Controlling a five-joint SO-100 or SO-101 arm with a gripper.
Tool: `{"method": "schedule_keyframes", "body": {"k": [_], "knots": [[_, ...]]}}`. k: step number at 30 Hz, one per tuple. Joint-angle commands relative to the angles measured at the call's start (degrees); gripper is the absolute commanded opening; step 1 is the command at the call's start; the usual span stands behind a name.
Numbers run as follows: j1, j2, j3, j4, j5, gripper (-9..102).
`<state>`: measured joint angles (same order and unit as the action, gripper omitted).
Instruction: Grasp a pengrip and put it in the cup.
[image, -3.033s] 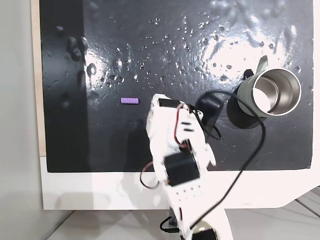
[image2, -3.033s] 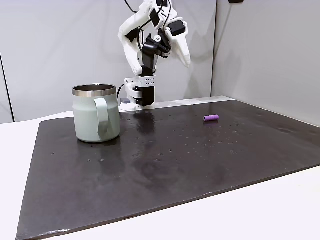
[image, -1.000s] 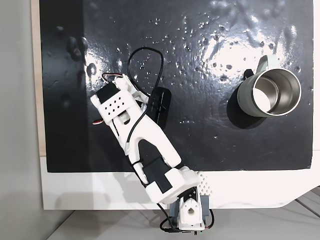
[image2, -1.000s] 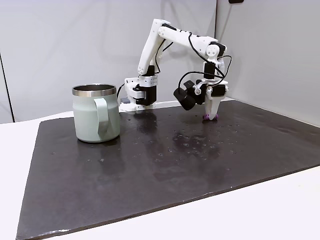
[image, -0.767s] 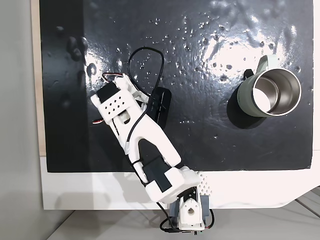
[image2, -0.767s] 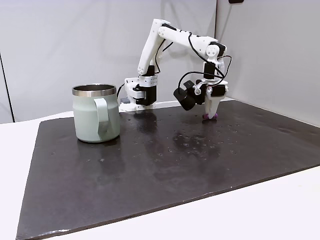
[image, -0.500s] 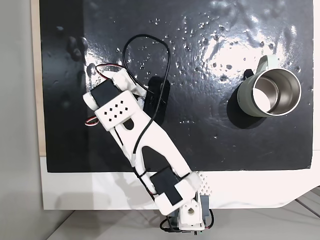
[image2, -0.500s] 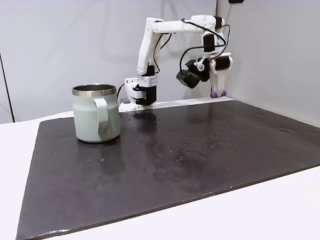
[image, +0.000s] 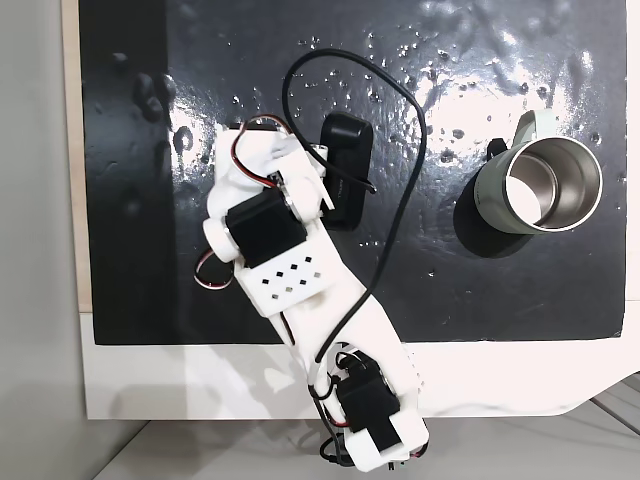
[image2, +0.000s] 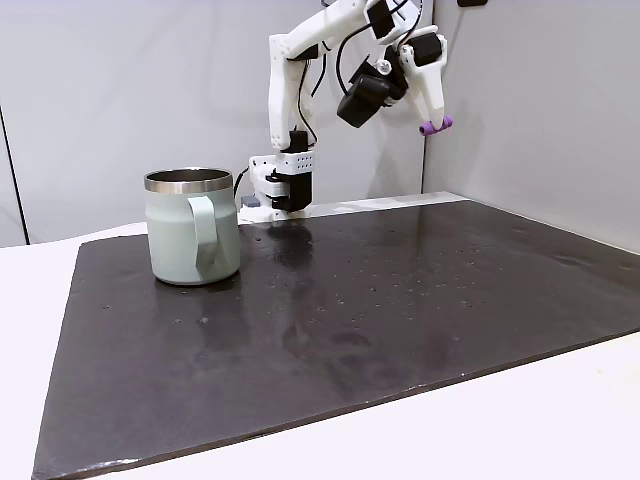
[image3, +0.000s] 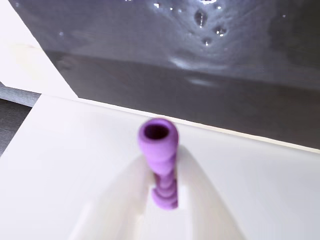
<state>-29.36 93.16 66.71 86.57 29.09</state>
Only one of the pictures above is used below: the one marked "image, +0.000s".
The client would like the black table mat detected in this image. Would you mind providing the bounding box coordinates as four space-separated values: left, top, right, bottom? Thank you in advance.
77 0 629 347

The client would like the red white servo wire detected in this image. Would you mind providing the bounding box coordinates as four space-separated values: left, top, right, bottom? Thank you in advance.
193 248 235 292
231 116 282 190

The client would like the black camera cable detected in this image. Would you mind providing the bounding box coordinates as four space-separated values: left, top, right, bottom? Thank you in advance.
280 48 429 364

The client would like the black oval camera box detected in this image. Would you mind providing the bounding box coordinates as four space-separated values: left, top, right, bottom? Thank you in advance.
319 112 375 232

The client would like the pale green steel mug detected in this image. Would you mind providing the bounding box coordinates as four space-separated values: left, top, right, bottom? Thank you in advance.
468 109 605 237

